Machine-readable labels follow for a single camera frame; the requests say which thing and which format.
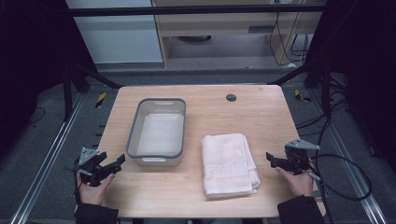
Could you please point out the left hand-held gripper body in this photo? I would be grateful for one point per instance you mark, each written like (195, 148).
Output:
(88, 161)

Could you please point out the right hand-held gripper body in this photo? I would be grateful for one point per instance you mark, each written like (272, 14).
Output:
(297, 155)

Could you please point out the person's right hand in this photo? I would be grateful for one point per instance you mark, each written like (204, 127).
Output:
(299, 183)

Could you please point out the person's left hand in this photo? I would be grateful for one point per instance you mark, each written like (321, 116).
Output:
(93, 193)

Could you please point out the folded white towel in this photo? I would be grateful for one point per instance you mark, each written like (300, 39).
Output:
(229, 165)

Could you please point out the white basin with grey rim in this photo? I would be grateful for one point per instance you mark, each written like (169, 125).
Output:
(160, 133)

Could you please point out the yellow black tape strip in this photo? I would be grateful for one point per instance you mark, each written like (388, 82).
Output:
(100, 100)
(301, 96)

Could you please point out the black metal stand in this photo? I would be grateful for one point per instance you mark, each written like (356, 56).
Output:
(326, 90)
(67, 93)

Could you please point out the dark table grommet hole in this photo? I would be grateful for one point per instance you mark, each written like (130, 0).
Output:
(231, 97)

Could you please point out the dark curtain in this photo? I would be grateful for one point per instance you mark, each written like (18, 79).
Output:
(364, 62)
(31, 62)

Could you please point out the white cabinet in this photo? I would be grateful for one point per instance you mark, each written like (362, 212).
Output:
(118, 37)

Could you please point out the wooden desk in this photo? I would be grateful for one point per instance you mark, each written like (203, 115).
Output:
(218, 23)

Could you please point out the metal floor rail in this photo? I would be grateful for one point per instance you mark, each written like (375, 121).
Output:
(46, 158)
(351, 174)

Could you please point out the black horizontal frame bar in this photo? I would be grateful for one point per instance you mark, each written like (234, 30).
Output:
(186, 11)

